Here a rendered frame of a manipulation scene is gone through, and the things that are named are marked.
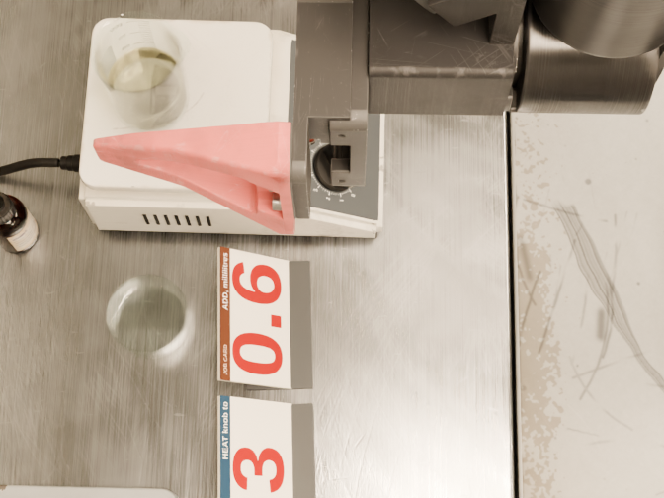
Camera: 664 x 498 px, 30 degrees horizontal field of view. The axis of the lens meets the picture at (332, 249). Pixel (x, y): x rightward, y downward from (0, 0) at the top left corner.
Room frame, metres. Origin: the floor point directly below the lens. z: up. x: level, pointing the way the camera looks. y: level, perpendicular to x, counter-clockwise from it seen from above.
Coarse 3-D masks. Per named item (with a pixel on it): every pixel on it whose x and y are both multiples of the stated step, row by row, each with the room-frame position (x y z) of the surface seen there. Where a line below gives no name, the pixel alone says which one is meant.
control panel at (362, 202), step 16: (368, 128) 0.33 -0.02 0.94; (320, 144) 0.31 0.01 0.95; (368, 144) 0.32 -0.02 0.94; (368, 160) 0.31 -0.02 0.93; (368, 176) 0.30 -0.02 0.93; (320, 192) 0.28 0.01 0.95; (336, 192) 0.28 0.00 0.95; (352, 192) 0.28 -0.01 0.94; (368, 192) 0.29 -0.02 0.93; (320, 208) 0.27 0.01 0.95; (336, 208) 0.27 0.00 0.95; (352, 208) 0.27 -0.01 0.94; (368, 208) 0.27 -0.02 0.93
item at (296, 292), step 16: (256, 256) 0.24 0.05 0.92; (288, 272) 0.24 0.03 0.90; (304, 272) 0.24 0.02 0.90; (288, 288) 0.23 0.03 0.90; (304, 288) 0.23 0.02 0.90; (288, 304) 0.21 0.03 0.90; (304, 304) 0.21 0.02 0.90; (288, 320) 0.20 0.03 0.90; (304, 320) 0.20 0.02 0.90; (288, 336) 0.19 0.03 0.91; (304, 336) 0.19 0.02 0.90; (288, 352) 0.18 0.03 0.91; (304, 352) 0.18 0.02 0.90; (288, 368) 0.17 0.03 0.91; (304, 368) 0.17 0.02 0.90; (256, 384) 0.16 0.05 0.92; (272, 384) 0.16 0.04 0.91; (288, 384) 0.16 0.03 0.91; (304, 384) 0.16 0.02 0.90
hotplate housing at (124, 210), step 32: (288, 64) 0.37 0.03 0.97; (288, 96) 0.34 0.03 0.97; (64, 160) 0.31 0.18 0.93; (96, 192) 0.27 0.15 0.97; (128, 192) 0.27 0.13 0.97; (160, 192) 0.27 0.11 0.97; (96, 224) 0.26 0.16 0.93; (128, 224) 0.26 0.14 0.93; (160, 224) 0.26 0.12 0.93; (192, 224) 0.26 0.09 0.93; (224, 224) 0.26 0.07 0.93; (256, 224) 0.26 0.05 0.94; (320, 224) 0.26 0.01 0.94; (352, 224) 0.26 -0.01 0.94
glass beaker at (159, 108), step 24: (120, 24) 0.35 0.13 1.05; (144, 24) 0.35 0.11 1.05; (168, 24) 0.35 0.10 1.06; (96, 48) 0.33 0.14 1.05; (120, 48) 0.35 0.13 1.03; (168, 48) 0.35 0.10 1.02; (96, 72) 0.32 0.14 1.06; (120, 96) 0.31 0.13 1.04; (144, 96) 0.31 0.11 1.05; (168, 96) 0.31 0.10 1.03; (120, 120) 0.31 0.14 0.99; (144, 120) 0.30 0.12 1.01; (168, 120) 0.31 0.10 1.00
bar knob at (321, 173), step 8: (328, 144) 0.31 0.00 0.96; (320, 152) 0.31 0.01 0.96; (328, 152) 0.30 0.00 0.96; (320, 160) 0.30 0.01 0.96; (328, 160) 0.30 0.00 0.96; (320, 168) 0.29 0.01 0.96; (328, 168) 0.30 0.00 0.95; (320, 176) 0.29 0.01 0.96; (328, 176) 0.29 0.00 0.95; (328, 184) 0.28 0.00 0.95
